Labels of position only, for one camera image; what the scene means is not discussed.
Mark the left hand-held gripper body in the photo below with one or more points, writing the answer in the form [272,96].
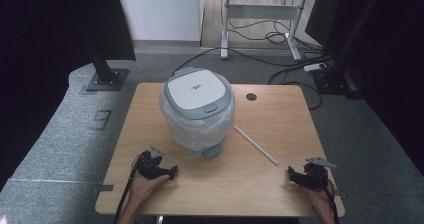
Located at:
[150,165]

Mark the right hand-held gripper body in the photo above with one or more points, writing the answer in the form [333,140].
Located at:
[315,177]

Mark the white paper straw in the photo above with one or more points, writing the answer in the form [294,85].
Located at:
[256,145]

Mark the white grey pedal trash can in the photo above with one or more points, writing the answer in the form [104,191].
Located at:
[196,89]

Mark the person's right hand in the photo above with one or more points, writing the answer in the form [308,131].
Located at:
[320,199]

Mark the person's left hand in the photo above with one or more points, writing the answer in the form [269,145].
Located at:
[141,189]

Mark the clear plastic trash bag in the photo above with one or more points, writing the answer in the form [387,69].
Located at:
[200,130]

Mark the grey floor outlet plate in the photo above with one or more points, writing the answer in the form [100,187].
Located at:
[101,120]

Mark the dark round table grommet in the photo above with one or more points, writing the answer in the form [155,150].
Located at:
[251,96]

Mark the white power strip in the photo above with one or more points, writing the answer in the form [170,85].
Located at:
[315,67]

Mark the black metal stand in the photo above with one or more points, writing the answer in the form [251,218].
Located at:
[346,44]

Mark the black curtain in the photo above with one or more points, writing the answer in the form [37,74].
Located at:
[396,50]
[43,34]

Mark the white panel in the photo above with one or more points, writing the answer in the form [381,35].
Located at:
[160,10]

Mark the black computer tower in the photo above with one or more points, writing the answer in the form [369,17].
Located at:
[323,17]

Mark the white-legged wooden desk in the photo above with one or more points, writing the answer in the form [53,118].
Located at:
[260,12]

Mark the black stand with base plate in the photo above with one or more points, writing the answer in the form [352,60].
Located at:
[103,67]

